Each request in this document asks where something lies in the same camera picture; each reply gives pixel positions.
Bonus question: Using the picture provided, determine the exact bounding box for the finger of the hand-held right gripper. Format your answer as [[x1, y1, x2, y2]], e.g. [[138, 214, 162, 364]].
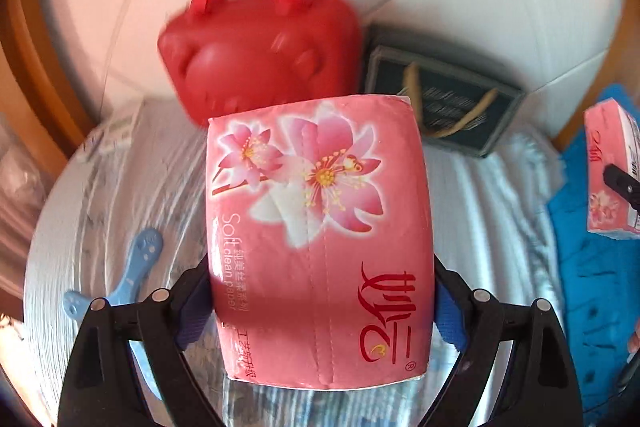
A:
[[603, 164, 640, 214]]

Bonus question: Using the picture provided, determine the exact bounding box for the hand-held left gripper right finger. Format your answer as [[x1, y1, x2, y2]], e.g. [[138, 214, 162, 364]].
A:
[[417, 257, 583, 427]]

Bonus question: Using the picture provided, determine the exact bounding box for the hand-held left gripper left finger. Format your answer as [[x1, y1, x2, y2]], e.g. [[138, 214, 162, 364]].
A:
[[57, 257, 223, 427]]

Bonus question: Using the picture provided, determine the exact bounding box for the pink floral tissue pack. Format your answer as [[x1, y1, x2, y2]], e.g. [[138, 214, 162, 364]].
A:
[[584, 99, 640, 240], [206, 94, 435, 391]]

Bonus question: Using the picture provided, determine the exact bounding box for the blue fabric storage box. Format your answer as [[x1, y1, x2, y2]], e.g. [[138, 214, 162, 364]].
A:
[[546, 84, 640, 410]]

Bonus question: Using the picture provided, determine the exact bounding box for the light blue plastic clip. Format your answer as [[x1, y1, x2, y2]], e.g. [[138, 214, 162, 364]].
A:
[[62, 228, 164, 325]]

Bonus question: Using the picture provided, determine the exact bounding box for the dark green gift box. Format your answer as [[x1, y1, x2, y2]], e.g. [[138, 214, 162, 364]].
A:
[[362, 27, 526, 158]]

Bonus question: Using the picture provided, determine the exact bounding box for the white label card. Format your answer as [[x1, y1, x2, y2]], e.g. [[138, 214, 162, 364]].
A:
[[82, 103, 144, 158]]

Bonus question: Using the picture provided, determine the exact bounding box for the red plastic handbag case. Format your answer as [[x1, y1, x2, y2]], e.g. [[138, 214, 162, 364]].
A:
[[157, 0, 362, 128]]

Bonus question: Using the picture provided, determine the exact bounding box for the wooden side panel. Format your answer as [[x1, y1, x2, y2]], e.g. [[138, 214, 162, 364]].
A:
[[0, 0, 97, 150]]

